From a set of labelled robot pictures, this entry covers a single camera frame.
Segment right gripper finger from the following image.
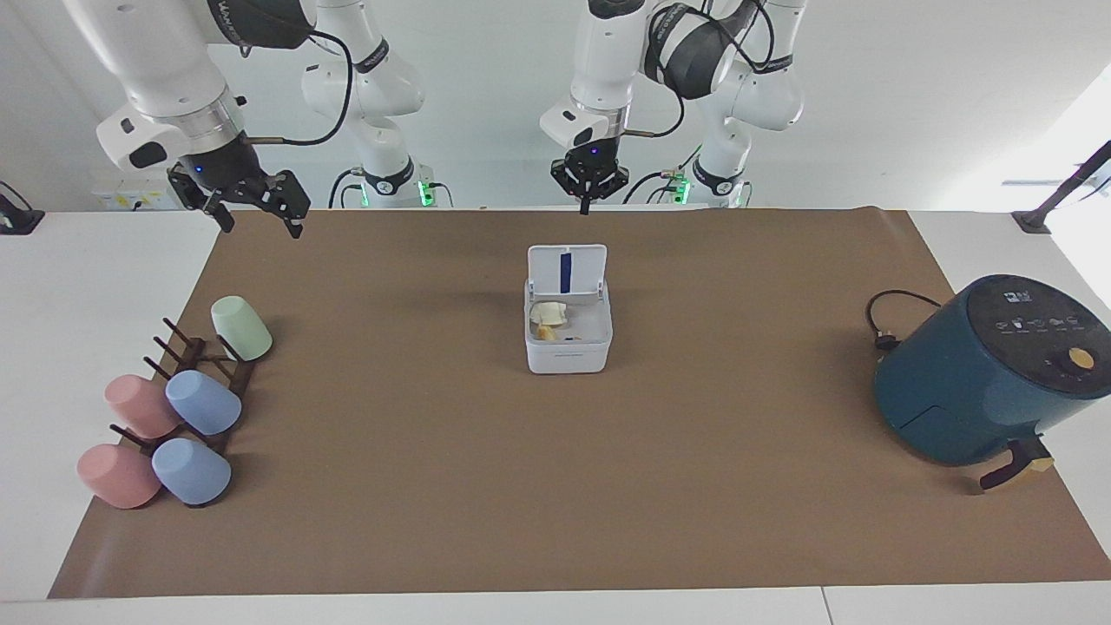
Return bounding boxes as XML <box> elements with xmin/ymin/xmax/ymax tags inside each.
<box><xmin>167</xmin><ymin>163</ymin><xmax>236</xmax><ymax>234</ymax></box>
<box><xmin>240</xmin><ymin>170</ymin><xmax>312</xmax><ymax>240</ymax></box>

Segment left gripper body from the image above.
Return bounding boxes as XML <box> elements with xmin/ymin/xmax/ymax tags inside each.
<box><xmin>562</xmin><ymin>139</ymin><xmax>623</xmax><ymax>181</ymax></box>

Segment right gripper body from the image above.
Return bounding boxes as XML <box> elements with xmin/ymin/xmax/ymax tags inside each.
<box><xmin>177</xmin><ymin>135</ymin><xmax>266</xmax><ymax>207</ymax></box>

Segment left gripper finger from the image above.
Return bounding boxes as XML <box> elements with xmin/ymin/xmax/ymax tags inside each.
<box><xmin>590</xmin><ymin>161</ymin><xmax>631</xmax><ymax>206</ymax></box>
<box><xmin>550</xmin><ymin>161</ymin><xmax>591</xmax><ymax>216</ymax></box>

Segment white trash can with lid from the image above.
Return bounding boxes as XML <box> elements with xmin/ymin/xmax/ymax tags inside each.
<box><xmin>523</xmin><ymin>244</ymin><xmax>615</xmax><ymax>376</ymax></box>

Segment white power strip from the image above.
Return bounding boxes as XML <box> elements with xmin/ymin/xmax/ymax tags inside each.
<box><xmin>90</xmin><ymin>179</ymin><xmax>185</xmax><ymax>212</ymax></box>

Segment green cup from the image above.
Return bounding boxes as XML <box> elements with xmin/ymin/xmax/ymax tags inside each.
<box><xmin>211</xmin><ymin>296</ymin><xmax>273</xmax><ymax>362</ymax></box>

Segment dark wooden cup rack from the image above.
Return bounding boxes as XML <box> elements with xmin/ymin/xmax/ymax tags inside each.
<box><xmin>109</xmin><ymin>317</ymin><xmax>258</xmax><ymax>510</ymax></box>

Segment black stand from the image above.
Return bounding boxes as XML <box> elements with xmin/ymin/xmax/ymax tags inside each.
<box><xmin>0</xmin><ymin>180</ymin><xmax>46</xmax><ymax>236</ymax></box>
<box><xmin>1010</xmin><ymin>139</ymin><xmax>1111</xmax><ymax>235</ymax></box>

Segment blue cup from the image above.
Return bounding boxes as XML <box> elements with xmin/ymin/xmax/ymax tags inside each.
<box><xmin>152</xmin><ymin>437</ymin><xmax>233</xmax><ymax>508</ymax></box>
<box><xmin>165</xmin><ymin>370</ymin><xmax>243</xmax><ymax>437</ymax></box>

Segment pink cup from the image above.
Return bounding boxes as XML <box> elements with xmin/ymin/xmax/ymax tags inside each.
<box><xmin>105</xmin><ymin>374</ymin><xmax>184</xmax><ymax>439</ymax></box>
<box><xmin>76</xmin><ymin>444</ymin><xmax>163</xmax><ymax>510</ymax></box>

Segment teal air fryer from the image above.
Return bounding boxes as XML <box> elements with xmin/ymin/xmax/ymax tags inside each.
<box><xmin>873</xmin><ymin>274</ymin><xmax>1111</xmax><ymax>495</ymax></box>

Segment black power cable with plug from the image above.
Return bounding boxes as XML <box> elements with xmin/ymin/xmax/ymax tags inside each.
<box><xmin>864</xmin><ymin>289</ymin><xmax>943</xmax><ymax>352</ymax></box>

